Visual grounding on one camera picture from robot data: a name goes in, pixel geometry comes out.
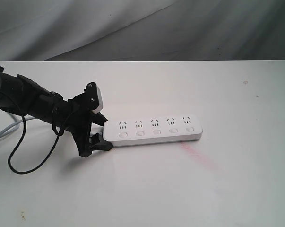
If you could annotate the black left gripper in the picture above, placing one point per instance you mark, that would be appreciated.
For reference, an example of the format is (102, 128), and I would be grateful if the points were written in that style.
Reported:
(74, 116)

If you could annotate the white five-outlet power strip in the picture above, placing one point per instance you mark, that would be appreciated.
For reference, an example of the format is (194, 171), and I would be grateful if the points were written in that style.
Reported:
(150, 130)

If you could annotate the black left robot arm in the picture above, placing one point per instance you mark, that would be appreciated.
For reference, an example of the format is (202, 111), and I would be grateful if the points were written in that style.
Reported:
(22, 96)

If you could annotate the grey backdrop cloth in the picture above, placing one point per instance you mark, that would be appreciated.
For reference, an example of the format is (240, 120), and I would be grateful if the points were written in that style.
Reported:
(142, 30)

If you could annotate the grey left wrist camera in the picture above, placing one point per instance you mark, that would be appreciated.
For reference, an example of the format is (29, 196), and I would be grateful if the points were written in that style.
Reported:
(93, 97)

